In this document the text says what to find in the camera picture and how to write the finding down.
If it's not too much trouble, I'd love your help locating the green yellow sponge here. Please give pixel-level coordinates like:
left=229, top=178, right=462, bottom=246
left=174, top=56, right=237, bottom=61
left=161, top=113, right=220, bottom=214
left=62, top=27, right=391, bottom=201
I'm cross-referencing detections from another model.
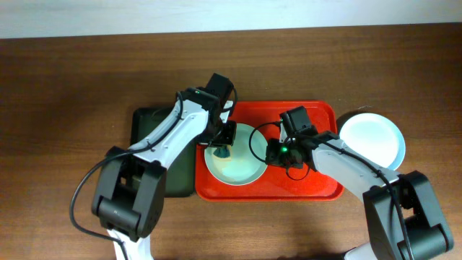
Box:
left=212, top=145, right=231, bottom=160

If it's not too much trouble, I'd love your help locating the mint green plate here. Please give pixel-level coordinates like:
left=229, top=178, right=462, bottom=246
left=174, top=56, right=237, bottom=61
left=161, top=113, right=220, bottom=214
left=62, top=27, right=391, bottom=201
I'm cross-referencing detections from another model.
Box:
left=204, top=123, right=267, bottom=186

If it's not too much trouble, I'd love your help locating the light blue plate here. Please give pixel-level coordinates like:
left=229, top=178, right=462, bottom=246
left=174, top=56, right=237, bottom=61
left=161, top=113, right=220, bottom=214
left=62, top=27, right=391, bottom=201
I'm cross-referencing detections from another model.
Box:
left=339, top=113, right=406, bottom=168

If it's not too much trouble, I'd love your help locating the white plate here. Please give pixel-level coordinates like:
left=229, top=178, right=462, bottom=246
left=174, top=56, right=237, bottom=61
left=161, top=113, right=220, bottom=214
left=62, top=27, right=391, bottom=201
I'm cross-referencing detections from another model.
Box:
left=388, top=158, right=404, bottom=170

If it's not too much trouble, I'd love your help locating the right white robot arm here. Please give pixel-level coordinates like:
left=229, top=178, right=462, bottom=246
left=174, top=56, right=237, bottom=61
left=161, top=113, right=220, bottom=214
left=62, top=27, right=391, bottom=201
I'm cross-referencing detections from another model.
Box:
left=265, top=131, right=454, bottom=260

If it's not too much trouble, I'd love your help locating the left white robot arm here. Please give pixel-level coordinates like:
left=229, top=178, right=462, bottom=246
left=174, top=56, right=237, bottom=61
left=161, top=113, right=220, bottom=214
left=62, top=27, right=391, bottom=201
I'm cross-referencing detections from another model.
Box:
left=92, top=86, right=235, bottom=259

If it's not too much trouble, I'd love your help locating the dark green tray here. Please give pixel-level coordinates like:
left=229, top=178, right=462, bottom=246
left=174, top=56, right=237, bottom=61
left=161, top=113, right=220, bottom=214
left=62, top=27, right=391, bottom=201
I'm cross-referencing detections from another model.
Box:
left=131, top=107, right=196, bottom=198

